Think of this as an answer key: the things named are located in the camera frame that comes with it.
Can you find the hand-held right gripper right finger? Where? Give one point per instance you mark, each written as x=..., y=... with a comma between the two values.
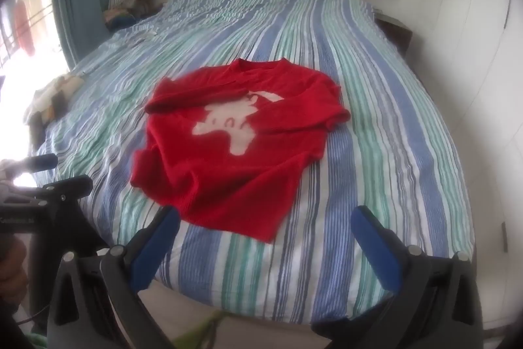
x=378, y=251

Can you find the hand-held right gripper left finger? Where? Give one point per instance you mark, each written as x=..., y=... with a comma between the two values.
x=157, y=246

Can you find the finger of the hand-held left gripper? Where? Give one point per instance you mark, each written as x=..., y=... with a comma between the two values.
x=41, y=161
x=69, y=187

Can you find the red sweater with white print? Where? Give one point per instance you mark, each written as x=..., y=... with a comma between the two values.
x=229, y=185

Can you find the person's left hand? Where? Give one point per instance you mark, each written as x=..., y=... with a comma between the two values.
x=13, y=271

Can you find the cream cloth pile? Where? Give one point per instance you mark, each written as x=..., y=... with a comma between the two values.
x=53, y=93

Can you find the cream bed base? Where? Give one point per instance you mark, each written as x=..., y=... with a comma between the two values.
x=184, y=312

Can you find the striped blue green blanket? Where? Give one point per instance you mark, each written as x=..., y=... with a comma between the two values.
x=367, y=169

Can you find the red hanging cloth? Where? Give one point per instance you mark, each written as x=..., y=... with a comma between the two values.
x=24, y=26

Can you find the dark wooden nightstand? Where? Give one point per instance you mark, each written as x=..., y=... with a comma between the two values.
x=396, y=32

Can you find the white wardrobe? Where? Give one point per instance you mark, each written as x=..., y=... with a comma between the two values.
x=470, y=46

